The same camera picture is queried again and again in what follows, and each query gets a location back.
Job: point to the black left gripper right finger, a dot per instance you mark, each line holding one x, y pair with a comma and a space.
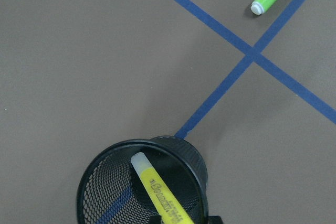
214, 220

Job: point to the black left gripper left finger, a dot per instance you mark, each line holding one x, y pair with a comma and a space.
155, 220

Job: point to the yellow highlighter pen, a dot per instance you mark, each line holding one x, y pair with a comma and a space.
166, 204

